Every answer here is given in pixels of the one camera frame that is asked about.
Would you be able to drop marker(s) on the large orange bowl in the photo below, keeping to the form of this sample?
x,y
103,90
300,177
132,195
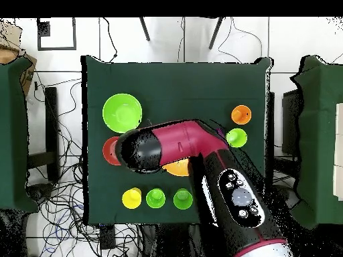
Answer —
x,y
176,168

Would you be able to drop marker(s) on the purple cup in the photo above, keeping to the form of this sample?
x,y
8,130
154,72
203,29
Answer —
x,y
221,132

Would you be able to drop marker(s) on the yellow cup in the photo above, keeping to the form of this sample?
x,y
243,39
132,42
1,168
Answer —
x,y
131,199

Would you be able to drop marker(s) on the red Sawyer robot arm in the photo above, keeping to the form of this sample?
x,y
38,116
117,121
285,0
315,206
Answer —
x,y
187,139

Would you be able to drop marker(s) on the large green bowl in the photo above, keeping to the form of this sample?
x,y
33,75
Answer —
x,y
122,113

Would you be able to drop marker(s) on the dark green tablecloth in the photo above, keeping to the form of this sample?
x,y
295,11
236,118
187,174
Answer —
x,y
174,83

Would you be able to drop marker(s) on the red bowl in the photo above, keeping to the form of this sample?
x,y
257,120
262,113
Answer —
x,y
110,152

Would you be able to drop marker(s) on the lime green cup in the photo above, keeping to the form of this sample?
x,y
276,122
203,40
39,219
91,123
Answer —
x,y
238,139

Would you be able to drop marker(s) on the orange cup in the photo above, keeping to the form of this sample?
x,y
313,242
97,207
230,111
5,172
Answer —
x,y
239,116

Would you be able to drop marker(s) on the black floor stand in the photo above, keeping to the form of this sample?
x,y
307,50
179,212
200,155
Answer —
x,y
271,120
51,120

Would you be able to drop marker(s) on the black power box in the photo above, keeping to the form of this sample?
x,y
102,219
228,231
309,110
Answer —
x,y
107,237

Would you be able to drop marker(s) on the dark tripod leg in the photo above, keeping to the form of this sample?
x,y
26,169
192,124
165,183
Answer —
x,y
216,33
144,29

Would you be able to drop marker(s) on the grey black device base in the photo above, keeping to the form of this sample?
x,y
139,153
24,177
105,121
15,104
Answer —
x,y
40,191

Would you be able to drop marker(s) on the green cloth side table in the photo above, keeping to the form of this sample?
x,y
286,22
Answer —
x,y
319,160
13,133

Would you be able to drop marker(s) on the cardboard box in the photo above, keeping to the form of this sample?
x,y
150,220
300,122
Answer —
x,y
28,77

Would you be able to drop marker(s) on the black square frame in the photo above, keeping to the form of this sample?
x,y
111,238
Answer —
x,y
56,48

